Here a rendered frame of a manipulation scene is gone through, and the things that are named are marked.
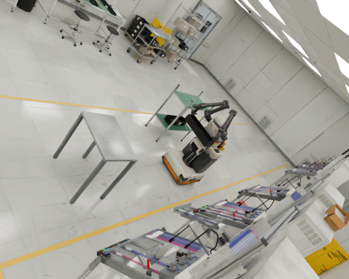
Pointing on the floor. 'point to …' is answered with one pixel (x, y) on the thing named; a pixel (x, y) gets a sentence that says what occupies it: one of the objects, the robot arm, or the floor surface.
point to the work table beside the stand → (116, 140)
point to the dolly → (137, 25)
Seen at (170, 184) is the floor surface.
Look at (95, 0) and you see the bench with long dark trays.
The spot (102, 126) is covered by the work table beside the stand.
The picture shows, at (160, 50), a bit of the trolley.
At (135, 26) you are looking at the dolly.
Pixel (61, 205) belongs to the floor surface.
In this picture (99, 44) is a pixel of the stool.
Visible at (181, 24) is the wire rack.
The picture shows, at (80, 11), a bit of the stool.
